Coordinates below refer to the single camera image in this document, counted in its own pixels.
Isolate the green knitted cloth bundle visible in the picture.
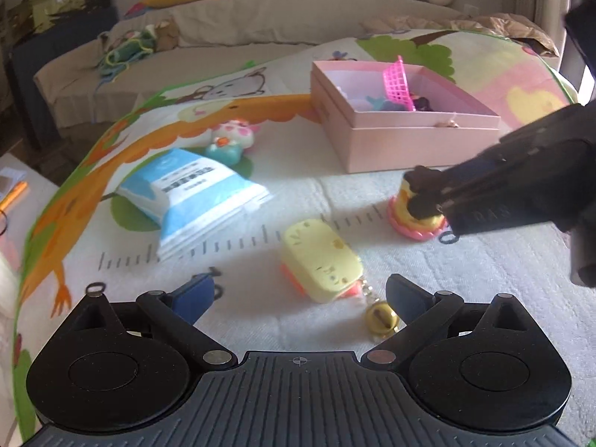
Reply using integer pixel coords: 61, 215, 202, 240
97, 29, 156, 82

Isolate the colourful cartoon play mat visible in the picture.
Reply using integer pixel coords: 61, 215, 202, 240
12, 30, 595, 444

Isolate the teal plastic toy piece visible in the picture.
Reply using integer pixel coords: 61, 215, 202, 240
366, 96, 407, 112

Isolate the yellow brown toy stool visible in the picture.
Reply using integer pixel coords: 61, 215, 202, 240
388, 165, 448, 242

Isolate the pink cardboard box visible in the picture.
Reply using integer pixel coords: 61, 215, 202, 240
311, 61, 501, 174

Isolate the beige sofa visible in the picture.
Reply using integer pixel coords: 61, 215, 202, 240
34, 0, 461, 129

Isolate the gold bell keychain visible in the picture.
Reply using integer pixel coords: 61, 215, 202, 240
361, 279, 400, 339

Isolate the crumpled brown blanket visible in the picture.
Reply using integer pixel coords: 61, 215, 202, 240
361, 13, 559, 58

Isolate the yellow cheese-shaped toy box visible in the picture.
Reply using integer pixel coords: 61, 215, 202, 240
280, 219, 364, 304

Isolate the blue white tissue pack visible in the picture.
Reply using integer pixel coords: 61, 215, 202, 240
116, 148, 270, 260

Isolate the pink teal squishy toy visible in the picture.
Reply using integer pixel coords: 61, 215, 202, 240
203, 119, 260, 168

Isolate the chibi doll keychain figure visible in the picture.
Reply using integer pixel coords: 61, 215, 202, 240
413, 97, 433, 112

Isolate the orange pencil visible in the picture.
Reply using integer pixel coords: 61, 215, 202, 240
0, 181, 28, 212

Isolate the pink plastic toy basket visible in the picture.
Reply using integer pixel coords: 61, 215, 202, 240
382, 56, 415, 111

